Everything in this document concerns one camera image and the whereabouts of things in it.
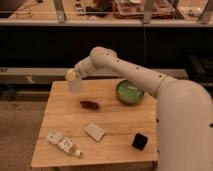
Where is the black eraser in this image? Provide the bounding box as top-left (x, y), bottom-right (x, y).
top-left (132, 133), bottom-right (148, 150)

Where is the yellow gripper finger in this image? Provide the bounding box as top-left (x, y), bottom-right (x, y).
top-left (65, 69), bottom-right (77, 81)

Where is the clear plastic bottle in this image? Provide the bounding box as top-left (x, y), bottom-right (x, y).
top-left (46, 131), bottom-right (83, 158)

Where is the white rectangular sponge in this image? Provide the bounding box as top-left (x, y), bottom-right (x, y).
top-left (84, 123), bottom-right (105, 142)

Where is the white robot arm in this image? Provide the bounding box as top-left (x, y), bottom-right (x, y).
top-left (66, 47), bottom-right (213, 171)

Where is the green bowl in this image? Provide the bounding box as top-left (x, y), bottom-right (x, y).
top-left (116, 80), bottom-right (144, 105)

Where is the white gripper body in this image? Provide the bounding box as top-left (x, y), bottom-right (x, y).
top-left (74, 57), bottom-right (94, 78)

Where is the red tray on shelf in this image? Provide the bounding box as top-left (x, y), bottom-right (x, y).
top-left (113, 0), bottom-right (175, 18)

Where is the white ceramic cup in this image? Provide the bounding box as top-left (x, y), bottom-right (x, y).
top-left (68, 79), bottom-right (83, 93)

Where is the brown sausage-shaped object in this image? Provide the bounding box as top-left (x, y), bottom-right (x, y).
top-left (80, 101), bottom-right (99, 110)

